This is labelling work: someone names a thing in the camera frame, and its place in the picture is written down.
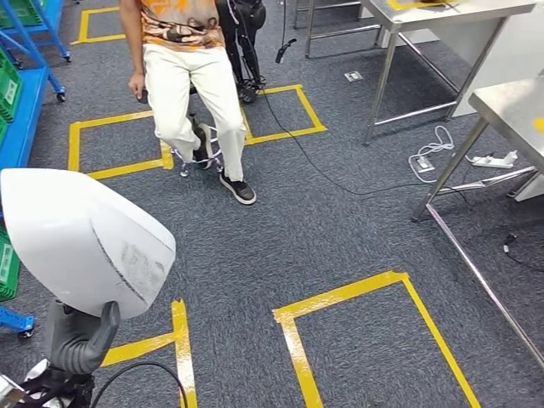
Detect black robot legs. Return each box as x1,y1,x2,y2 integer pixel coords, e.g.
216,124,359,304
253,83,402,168
214,0,269,105

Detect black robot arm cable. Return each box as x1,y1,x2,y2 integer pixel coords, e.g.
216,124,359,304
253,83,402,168
89,360,190,408

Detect steel workbench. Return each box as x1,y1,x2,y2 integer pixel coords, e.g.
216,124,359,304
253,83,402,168
410,76,544,373

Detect yellow floor tape square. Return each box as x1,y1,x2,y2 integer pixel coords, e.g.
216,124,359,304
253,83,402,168
100,298,199,408
66,108,175,183

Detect black handheld controller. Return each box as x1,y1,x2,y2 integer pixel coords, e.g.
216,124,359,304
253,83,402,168
274,0,298,65

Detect person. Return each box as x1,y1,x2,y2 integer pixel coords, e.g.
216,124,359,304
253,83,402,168
118,0,258,207

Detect chrome stool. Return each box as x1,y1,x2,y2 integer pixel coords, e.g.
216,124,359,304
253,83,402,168
172,84,225,179

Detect steel table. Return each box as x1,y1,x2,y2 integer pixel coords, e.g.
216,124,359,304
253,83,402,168
361,0,544,148

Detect long white power strip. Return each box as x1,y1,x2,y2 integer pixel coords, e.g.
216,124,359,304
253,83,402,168
466,149,520,171

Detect green plastic crate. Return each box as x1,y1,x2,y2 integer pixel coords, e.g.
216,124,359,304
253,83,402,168
0,0,47,31
0,224,22,303
0,46,25,139

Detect black floor cable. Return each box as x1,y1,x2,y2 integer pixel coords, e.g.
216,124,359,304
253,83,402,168
238,11,470,205

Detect steel table frame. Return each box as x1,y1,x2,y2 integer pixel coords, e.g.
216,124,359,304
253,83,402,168
292,0,383,61

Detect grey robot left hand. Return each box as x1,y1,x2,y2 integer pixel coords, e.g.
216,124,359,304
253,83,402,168
41,298,122,377

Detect white power strip with cable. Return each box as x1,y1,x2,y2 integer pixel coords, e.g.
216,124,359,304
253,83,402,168
407,123,456,185

